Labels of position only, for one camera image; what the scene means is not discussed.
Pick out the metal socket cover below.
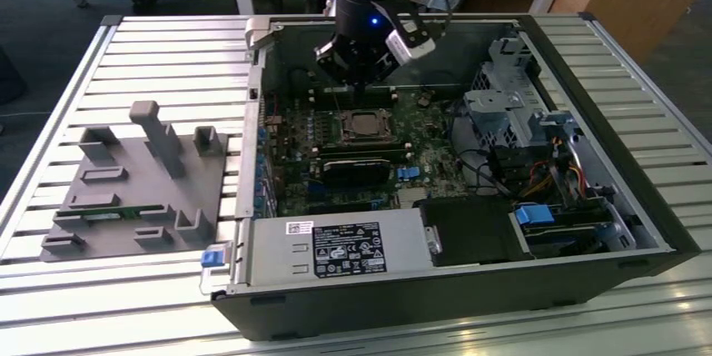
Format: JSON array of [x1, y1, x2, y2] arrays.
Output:
[[339, 108, 396, 143]]

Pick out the silver square CPU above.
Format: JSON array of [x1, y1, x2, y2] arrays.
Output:
[[351, 116, 386, 136]]

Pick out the black RAM slot bank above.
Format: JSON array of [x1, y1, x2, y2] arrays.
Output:
[[316, 85, 394, 110]]

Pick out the CPU socket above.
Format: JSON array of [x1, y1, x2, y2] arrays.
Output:
[[338, 108, 398, 143]]

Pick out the black installed RAM stick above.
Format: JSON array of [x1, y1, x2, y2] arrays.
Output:
[[318, 143, 406, 154]]

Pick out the black graphics card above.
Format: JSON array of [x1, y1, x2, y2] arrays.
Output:
[[319, 158, 394, 188]]

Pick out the green motherboard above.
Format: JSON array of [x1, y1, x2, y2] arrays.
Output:
[[252, 88, 463, 218]]

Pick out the metal drive cage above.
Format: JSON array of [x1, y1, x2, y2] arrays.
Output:
[[464, 37, 575, 148]]

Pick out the silver chipset heatsink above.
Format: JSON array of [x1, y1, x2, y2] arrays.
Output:
[[398, 188, 434, 207]]

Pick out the black plastic shroud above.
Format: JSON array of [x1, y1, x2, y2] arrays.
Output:
[[414, 197, 530, 268]]

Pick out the silver power supply unit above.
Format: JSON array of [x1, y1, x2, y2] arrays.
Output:
[[244, 208, 436, 286]]

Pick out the blue disk carrier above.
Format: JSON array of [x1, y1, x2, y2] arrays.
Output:
[[514, 203, 555, 228]]

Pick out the gray parts rack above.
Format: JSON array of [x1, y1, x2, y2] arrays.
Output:
[[39, 100, 232, 263]]

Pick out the blue case latch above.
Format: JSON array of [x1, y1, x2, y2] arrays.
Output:
[[199, 249, 226, 269]]

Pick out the green RAM stick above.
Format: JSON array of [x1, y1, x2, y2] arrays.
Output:
[[83, 204, 168, 220]]

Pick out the black open PC case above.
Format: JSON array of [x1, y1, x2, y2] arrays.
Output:
[[208, 13, 702, 343]]

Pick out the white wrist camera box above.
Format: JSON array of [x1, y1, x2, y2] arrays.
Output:
[[386, 18, 439, 68]]

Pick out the silver case handle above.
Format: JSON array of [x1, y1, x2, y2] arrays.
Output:
[[244, 16, 279, 52]]

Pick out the black cable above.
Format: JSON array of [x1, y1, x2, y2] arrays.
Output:
[[450, 147, 514, 198]]

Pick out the coloured wire bundle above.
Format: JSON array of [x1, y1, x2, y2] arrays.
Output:
[[522, 134, 590, 203]]

